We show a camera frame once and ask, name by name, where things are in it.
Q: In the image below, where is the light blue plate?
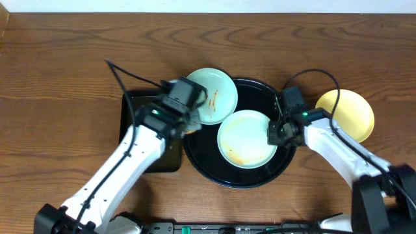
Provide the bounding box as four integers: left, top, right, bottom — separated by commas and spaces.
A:
217, 110, 278, 170
187, 68, 238, 125

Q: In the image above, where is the yellow plate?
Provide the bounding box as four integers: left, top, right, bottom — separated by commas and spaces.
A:
334, 89, 375, 142

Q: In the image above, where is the orange green scrub sponge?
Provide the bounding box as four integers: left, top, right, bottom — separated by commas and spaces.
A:
185, 130, 197, 135

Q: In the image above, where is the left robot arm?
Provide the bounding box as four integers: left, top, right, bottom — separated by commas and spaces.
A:
34, 77, 207, 233

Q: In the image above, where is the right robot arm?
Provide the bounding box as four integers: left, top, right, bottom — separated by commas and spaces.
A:
267, 87, 415, 233

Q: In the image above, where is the rectangular black water tray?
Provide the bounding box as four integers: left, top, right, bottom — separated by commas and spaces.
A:
118, 89, 183, 173

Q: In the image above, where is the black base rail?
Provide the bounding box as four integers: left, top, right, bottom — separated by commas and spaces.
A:
142, 221, 320, 234

